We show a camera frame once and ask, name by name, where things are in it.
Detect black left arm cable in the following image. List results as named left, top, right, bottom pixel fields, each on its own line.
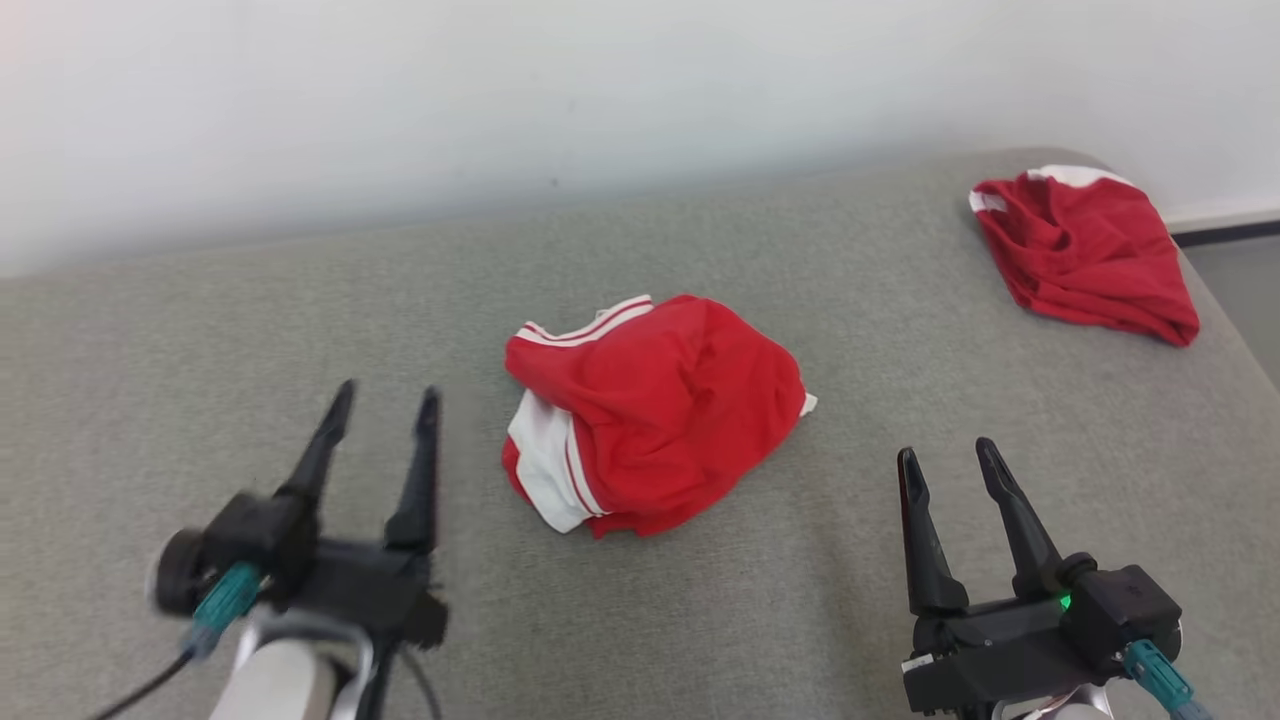
left=398, top=648, right=443, bottom=720

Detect black skirting strip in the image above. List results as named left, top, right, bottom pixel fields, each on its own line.
left=1166, top=218, right=1280, bottom=249

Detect teal right camera connector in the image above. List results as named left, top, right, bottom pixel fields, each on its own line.
left=1122, top=640, right=1217, bottom=720

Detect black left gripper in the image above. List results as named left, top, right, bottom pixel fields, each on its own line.
left=274, top=379, right=450, bottom=651

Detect black left camera cable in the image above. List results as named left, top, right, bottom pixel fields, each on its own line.
left=92, top=648, right=198, bottom=720

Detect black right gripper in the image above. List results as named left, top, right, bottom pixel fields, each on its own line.
left=896, top=437, right=1102, bottom=714

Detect teal camera connector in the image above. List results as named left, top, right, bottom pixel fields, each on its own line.
left=1122, top=640, right=1217, bottom=720
left=182, top=562, right=264, bottom=658

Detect red shorts with white stripe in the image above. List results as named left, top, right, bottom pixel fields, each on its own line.
left=968, top=164, right=1202, bottom=349

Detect red jersey with striped trim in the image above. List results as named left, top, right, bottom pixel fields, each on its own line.
left=500, top=293, right=820, bottom=540

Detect grey fabric sofa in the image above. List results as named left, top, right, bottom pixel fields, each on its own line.
left=0, top=148, right=1280, bottom=720

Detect teal left camera connector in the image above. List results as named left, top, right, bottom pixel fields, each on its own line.
left=182, top=562, right=264, bottom=658

